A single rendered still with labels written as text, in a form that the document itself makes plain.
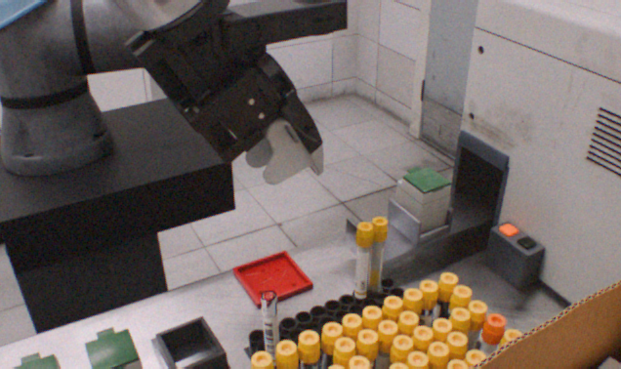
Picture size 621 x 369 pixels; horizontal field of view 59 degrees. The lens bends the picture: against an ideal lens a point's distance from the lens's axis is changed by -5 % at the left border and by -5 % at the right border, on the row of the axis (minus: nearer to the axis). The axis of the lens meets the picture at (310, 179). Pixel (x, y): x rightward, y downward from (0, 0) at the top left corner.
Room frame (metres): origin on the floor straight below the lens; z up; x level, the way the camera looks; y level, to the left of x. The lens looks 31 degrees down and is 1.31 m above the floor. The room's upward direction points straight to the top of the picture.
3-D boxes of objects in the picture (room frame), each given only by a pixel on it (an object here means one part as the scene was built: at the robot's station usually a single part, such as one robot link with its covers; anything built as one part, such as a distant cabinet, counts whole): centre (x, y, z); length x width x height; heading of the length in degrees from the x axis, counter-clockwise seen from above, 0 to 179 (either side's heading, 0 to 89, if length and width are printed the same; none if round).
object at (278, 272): (0.49, 0.04, 0.88); 0.07 x 0.07 x 0.01; 29
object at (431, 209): (0.54, -0.13, 0.95); 0.05 x 0.04 x 0.06; 29
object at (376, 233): (0.39, -0.03, 0.93); 0.17 x 0.09 x 0.11; 120
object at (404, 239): (0.55, -0.15, 0.92); 0.21 x 0.07 x 0.05; 119
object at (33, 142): (0.68, 0.35, 0.99); 0.15 x 0.15 x 0.10
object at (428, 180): (0.54, -0.13, 0.98); 0.05 x 0.04 x 0.01; 29
